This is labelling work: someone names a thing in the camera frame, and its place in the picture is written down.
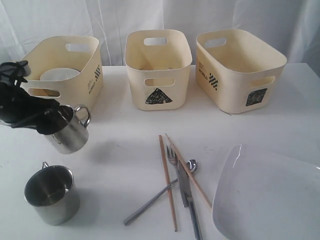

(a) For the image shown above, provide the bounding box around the cream bin circle mark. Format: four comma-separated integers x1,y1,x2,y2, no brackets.
21,35,103,109

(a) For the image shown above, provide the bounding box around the white square plate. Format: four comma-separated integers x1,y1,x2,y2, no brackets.
212,144,320,240

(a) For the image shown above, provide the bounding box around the cream bin triangle mark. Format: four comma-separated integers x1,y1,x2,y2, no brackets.
125,29,193,111

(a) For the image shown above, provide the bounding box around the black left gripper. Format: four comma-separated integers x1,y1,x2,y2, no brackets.
0,77,74,135

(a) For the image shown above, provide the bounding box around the cream bin square mark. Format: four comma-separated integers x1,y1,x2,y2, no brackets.
195,28,287,114

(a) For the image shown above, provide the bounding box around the steel spoon grey handle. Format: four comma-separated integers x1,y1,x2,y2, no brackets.
123,159,199,226

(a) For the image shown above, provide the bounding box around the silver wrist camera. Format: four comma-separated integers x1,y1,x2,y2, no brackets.
0,60,31,85

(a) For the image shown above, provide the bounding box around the white ceramic bowl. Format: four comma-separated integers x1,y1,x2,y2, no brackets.
37,67,80,97

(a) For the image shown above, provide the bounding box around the steel mug with handle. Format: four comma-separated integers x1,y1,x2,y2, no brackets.
44,104,92,155

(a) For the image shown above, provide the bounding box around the steel mug front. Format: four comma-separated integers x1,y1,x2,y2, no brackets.
24,161,80,226

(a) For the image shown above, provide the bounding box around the wooden chopstick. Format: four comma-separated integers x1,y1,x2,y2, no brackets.
158,135,178,232
165,133,213,210

